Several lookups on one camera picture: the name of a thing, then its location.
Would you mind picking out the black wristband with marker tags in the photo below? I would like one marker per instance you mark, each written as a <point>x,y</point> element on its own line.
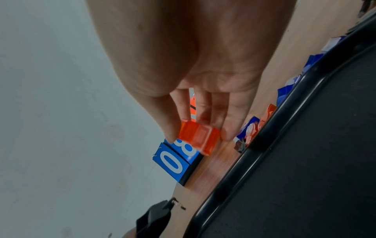
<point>152,218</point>

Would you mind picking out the black plastic tray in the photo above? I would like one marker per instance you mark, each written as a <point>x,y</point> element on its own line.
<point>293,174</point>

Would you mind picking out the person's right hand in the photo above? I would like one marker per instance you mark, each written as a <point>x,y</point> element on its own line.
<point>191,58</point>

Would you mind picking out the blue and red flip scoreboard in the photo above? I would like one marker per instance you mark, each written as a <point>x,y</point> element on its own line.
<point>173,165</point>

